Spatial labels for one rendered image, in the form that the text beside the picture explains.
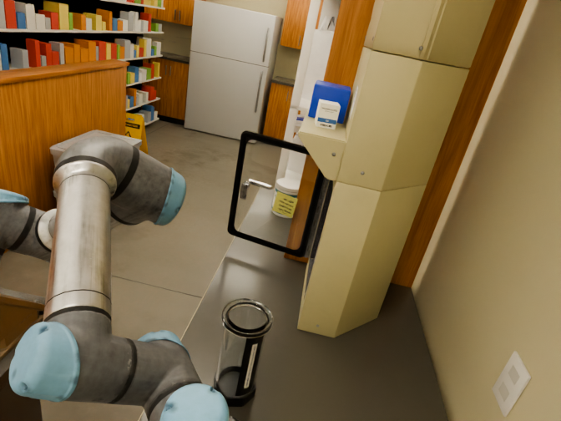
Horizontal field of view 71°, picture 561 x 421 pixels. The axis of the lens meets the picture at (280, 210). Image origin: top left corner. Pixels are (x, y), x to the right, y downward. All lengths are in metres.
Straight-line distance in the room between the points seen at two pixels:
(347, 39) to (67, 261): 0.99
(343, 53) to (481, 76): 0.41
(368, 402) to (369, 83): 0.75
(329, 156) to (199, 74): 5.28
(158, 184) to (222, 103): 5.34
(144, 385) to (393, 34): 0.77
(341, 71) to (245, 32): 4.69
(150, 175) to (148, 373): 0.38
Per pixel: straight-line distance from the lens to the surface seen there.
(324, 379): 1.10
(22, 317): 1.14
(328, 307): 1.14
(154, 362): 0.54
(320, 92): 1.10
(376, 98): 0.92
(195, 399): 0.50
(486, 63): 1.35
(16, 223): 1.11
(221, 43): 6.01
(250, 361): 0.89
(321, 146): 0.94
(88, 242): 0.59
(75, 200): 0.65
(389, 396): 1.13
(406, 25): 0.92
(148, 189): 0.77
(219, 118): 6.15
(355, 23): 1.28
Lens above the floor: 1.73
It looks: 25 degrees down
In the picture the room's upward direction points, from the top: 12 degrees clockwise
